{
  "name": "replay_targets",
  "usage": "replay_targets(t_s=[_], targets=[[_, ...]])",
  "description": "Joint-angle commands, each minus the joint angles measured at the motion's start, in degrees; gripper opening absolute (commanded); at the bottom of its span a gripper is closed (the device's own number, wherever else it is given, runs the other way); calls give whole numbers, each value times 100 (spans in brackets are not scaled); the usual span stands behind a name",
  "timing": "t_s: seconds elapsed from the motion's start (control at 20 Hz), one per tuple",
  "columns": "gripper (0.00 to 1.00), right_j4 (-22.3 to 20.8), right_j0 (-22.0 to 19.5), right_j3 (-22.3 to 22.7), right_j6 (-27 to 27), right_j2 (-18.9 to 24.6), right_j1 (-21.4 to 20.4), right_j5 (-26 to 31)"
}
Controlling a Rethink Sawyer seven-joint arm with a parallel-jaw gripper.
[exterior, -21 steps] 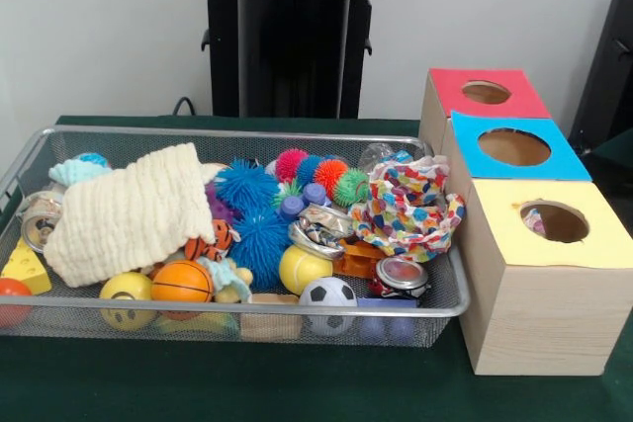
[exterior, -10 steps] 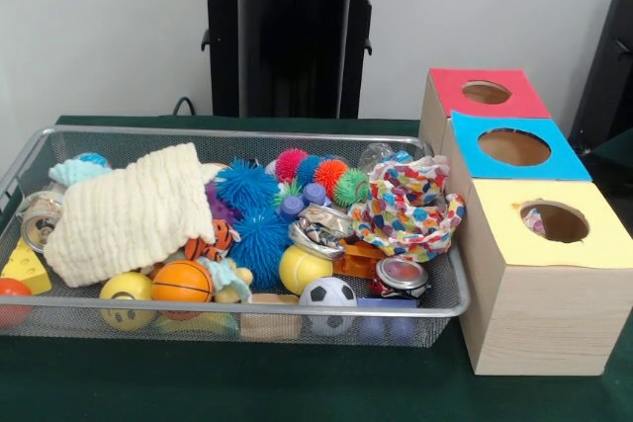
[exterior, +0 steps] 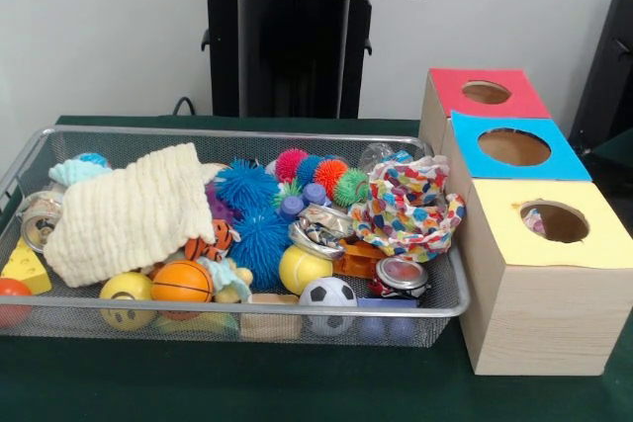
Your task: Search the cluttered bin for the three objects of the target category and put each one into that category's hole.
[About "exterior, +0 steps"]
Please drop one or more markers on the long polka dot cloth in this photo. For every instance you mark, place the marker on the long polka dot cloth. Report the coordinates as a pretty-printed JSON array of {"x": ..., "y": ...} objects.
[{"x": 410, "y": 210}]

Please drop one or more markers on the multicolour patterned cloth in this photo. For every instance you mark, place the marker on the multicolour patterned cloth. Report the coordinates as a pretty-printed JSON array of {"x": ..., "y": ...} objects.
[{"x": 534, "y": 219}]

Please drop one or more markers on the cream knitted cloth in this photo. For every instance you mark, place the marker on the cream knitted cloth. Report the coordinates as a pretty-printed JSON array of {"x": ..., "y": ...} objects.
[{"x": 129, "y": 214}]

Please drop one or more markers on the clear mesh bin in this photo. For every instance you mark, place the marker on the clear mesh bin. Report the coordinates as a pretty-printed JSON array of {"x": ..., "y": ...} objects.
[{"x": 445, "y": 294}]

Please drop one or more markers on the wooden box with three holes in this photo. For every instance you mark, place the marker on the wooden box with three holes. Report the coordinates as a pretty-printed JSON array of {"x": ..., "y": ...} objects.
[{"x": 534, "y": 323}]

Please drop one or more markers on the black monitor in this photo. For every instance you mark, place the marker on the black monitor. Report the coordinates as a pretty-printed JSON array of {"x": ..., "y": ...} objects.
[{"x": 608, "y": 76}]

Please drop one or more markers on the blue spiky rubber ball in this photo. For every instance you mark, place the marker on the blue spiky rubber ball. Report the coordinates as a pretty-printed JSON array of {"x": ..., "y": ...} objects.
[
  {"x": 247, "y": 185},
  {"x": 261, "y": 246}
]

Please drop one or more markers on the crushed red drink can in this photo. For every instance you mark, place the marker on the crushed red drink can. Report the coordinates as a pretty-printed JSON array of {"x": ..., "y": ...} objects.
[{"x": 401, "y": 276}]

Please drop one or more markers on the yellow tennis ball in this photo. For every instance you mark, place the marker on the yellow tennis ball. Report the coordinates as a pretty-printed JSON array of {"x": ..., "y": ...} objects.
[{"x": 303, "y": 269}]

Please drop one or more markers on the striped tiger plush toy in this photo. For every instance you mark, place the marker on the striped tiger plush toy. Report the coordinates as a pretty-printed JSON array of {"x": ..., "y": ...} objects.
[{"x": 210, "y": 242}]

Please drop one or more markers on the black and white soccer ball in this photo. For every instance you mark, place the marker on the black and white soccer ball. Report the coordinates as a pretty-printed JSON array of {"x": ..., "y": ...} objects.
[{"x": 328, "y": 294}]

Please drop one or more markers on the mint green cloth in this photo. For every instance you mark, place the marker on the mint green cloth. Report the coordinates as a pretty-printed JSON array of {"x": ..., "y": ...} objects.
[{"x": 74, "y": 173}]

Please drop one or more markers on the orange toy basketball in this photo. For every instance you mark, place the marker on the orange toy basketball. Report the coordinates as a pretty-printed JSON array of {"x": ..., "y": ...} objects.
[{"x": 183, "y": 282}]

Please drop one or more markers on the yellow smiley ball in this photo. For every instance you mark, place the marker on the yellow smiley ball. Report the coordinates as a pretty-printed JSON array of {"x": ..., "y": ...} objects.
[{"x": 127, "y": 294}]

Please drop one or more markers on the silver drink can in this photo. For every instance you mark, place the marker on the silver drink can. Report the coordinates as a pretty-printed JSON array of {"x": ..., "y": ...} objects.
[{"x": 35, "y": 219}]

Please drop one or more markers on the yellow cheese wedge toy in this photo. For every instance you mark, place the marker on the yellow cheese wedge toy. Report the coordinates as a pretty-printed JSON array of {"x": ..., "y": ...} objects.
[{"x": 25, "y": 272}]

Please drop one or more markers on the red ball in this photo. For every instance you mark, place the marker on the red ball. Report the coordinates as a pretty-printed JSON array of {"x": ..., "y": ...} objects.
[{"x": 10, "y": 298}]

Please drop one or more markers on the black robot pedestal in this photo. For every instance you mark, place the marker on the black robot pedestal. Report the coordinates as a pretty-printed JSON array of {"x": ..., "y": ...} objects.
[{"x": 287, "y": 56}]

